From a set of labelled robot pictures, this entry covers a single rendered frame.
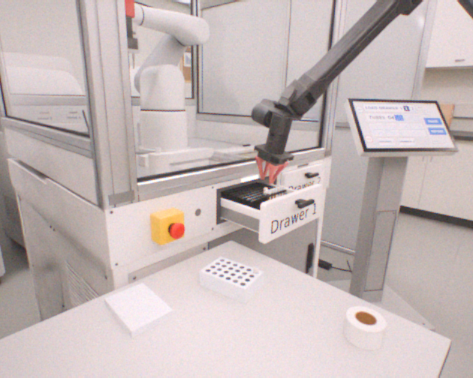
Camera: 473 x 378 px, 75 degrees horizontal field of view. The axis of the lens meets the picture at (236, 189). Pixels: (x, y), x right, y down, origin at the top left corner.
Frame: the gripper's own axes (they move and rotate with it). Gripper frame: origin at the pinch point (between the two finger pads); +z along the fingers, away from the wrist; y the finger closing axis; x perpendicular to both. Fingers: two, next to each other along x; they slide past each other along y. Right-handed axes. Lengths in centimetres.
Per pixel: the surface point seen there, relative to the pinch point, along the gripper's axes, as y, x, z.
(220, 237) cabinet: 4.6, 10.6, 20.6
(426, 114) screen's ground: -8, -114, -16
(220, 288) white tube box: -15.6, 30.3, 13.4
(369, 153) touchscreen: -1, -74, 3
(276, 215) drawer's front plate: -11.3, 8.0, 3.9
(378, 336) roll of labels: -45, 21, 5
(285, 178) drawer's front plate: 5.2, -18.9, 6.4
